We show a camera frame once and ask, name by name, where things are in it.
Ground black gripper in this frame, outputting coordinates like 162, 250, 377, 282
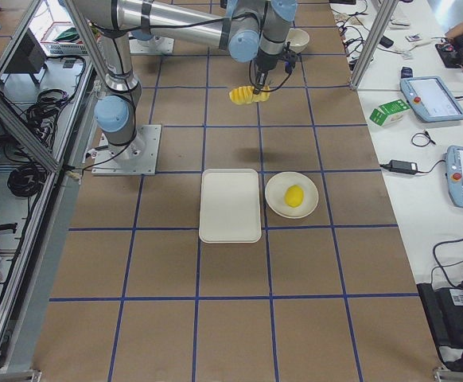
253, 53, 278, 95

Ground yellow spiral bread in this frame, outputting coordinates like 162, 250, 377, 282
228, 86, 270, 105

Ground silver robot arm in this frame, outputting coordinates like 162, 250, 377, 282
73, 1, 298, 162
130, 29, 173, 47

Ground white round plate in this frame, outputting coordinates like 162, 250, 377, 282
265, 172, 319, 219

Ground white bowl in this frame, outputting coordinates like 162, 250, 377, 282
286, 28, 310, 53

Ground yellow lemon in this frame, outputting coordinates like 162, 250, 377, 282
284, 185, 305, 208

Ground green white carton box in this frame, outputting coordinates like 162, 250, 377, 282
369, 99, 410, 127

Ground white rectangular tray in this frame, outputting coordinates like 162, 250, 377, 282
199, 169, 262, 244

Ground black power adapter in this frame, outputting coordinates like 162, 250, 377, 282
389, 159, 418, 175

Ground upper blue teach pendant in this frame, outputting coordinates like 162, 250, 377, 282
399, 76, 463, 123

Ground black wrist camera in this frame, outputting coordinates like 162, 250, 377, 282
282, 49, 298, 75

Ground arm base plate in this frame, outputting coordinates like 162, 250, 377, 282
91, 125, 161, 176
129, 37, 174, 56

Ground aluminium frame post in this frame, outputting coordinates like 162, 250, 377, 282
350, 0, 398, 90

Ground coiled black cables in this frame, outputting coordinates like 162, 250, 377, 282
7, 163, 46, 198

